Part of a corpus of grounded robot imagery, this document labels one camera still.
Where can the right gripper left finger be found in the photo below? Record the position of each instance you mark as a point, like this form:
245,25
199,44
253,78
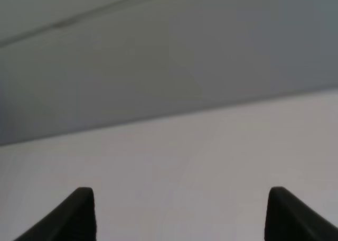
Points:
73,219

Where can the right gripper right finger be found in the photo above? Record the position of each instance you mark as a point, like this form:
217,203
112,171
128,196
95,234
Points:
288,218

